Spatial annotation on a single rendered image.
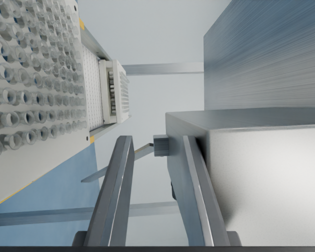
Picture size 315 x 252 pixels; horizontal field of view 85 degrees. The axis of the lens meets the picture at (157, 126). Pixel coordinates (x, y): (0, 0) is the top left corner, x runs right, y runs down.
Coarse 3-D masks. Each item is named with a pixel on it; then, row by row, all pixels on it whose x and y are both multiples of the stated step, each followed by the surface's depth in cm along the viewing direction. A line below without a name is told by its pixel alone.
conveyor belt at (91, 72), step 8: (88, 56) 54; (88, 64) 54; (96, 64) 62; (88, 72) 54; (96, 72) 62; (88, 80) 53; (96, 80) 62; (88, 88) 53; (96, 88) 61; (88, 96) 52; (96, 96) 61; (88, 104) 52; (96, 104) 60; (88, 112) 52; (96, 112) 60; (88, 120) 51; (96, 120) 59
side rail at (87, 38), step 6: (84, 30) 42; (84, 36) 45; (90, 36) 46; (84, 42) 49; (90, 42) 49; (96, 42) 51; (90, 48) 54; (96, 48) 54; (102, 48) 58; (96, 54) 60; (102, 54) 60; (108, 60) 69
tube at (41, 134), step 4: (32, 128) 16; (36, 128) 16; (40, 128) 16; (44, 128) 17; (36, 132) 16; (40, 132) 17; (44, 132) 17; (36, 136) 16; (40, 136) 17; (44, 136) 17; (36, 140) 16; (40, 140) 16; (44, 140) 17
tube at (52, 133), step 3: (48, 129) 18; (51, 129) 18; (54, 129) 19; (48, 132) 18; (51, 132) 19; (54, 132) 19; (48, 135) 18; (51, 135) 19; (54, 135) 19; (48, 138) 18; (51, 138) 18; (54, 138) 18
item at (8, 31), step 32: (0, 0) 12; (0, 32) 13; (32, 32) 17; (64, 32) 22; (0, 64) 12; (32, 64) 15; (64, 64) 22; (0, 96) 12; (32, 96) 16; (64, 96) 21
